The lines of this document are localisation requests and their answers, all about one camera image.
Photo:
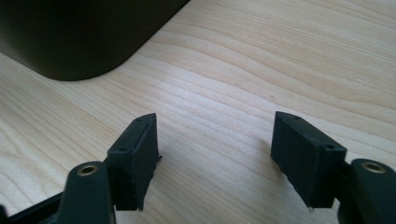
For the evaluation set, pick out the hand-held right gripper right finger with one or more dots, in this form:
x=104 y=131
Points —
x=306 y=161

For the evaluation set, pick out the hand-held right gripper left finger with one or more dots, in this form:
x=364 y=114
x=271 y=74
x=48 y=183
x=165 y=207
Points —
x=134 y=161

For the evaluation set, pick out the black rounded-corner mat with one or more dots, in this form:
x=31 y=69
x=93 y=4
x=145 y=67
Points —
x=77 y=37

